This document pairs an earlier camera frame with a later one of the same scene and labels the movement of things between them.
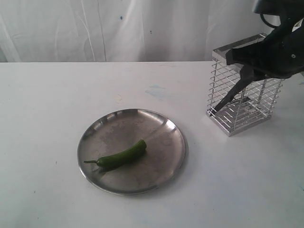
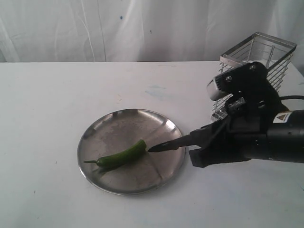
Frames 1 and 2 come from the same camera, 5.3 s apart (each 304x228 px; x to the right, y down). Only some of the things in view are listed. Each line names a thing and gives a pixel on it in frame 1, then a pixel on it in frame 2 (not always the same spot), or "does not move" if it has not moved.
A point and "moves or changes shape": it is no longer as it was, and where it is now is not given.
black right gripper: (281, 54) to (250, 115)
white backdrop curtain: (123, 31) does not move
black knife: (247, 75) moves or changes shape
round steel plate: (115, 131) does not move
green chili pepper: (109, 161) does not move
